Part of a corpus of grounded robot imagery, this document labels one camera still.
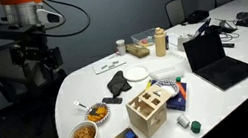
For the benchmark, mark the white board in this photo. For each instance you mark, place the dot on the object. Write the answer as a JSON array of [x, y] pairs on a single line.
[[99, 70]]

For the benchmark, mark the pretzel pile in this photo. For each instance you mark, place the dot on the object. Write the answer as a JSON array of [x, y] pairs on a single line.
[[83, 137]]

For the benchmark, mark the blue cardboard box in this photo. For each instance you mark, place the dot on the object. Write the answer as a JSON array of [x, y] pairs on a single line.
[[178, 102]]

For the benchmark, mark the black bag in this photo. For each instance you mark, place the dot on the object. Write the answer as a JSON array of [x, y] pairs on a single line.
[[197, 16]]

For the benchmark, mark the green cylinder block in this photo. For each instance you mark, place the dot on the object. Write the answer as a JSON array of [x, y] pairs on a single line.
[[195, 127]]

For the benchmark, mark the patterned paper plate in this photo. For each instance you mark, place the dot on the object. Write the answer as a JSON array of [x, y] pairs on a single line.
[[171, 88]]

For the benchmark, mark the blue cube block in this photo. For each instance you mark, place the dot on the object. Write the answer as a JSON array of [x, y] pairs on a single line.
[[130, 135]]

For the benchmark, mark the grey cylinder block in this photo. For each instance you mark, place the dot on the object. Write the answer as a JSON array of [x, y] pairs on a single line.
[[183, 121]]

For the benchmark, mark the black round device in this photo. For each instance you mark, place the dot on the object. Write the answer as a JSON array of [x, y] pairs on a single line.
[[242, 14]]

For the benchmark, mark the clear plastic container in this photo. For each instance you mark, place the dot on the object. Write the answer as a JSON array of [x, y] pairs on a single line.
[[140, 36]]

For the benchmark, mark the white round plate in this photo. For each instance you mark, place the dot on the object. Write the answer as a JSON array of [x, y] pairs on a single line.
[[136, 73]]

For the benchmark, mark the black phone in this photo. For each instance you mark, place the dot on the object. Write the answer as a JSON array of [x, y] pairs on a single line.
[[112, 100]]

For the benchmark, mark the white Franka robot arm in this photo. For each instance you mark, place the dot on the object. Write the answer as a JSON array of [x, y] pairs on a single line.
[[21, 13]]

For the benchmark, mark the yellow marker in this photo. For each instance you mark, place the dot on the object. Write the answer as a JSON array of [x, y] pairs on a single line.
[[148, 84]]

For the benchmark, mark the black cloth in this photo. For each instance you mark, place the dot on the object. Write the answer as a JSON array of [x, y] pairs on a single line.
[[118, 83]]

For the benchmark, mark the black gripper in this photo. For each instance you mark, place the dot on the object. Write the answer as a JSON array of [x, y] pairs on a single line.
[[38, 53]]

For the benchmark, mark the small green block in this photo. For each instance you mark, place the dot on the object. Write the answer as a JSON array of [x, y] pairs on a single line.
[[178, 79]]

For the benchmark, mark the wooden lid with shape holes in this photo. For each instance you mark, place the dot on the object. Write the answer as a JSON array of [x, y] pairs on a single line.
[[166, 93]]

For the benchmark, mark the open laptop computer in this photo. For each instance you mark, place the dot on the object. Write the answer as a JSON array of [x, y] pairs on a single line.
[[205, 52]]

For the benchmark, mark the small white box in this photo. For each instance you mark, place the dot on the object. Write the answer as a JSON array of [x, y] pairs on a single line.
[[183, 43]]

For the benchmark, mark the black pouch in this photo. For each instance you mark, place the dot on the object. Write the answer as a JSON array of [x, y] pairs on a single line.
[[220, 28]]

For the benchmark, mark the small plastic spoon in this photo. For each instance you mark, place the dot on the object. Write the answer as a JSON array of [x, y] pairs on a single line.
[[78, 104]]

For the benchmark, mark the orange chips pile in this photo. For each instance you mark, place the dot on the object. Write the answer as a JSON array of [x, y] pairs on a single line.
[[98, 114]]

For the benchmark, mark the patterned paper bowl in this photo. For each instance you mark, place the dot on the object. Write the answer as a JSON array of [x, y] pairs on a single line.
[[107, 115]]

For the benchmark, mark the clear plastic lid tray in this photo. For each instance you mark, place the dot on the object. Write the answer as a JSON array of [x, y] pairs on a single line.
[[167, 73]]

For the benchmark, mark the black remote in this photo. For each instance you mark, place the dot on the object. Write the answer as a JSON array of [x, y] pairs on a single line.
[[228, 45]]

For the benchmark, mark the small grey piece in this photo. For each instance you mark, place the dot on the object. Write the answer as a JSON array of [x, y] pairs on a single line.
[[115, 62], [112, 57], [104, 67]]

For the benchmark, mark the tan bottle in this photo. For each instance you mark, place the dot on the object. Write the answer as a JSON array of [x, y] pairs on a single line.
[[160, 42]]

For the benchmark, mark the blue tablet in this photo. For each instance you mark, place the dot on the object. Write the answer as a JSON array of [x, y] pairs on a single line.
[[203, 27]]

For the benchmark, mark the tan rectangular box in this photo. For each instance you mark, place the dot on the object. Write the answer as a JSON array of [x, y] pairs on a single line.
[[137, 50]]

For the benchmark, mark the wooden shape sorter box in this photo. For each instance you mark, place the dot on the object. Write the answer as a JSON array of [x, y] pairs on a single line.
[[140, 127]]

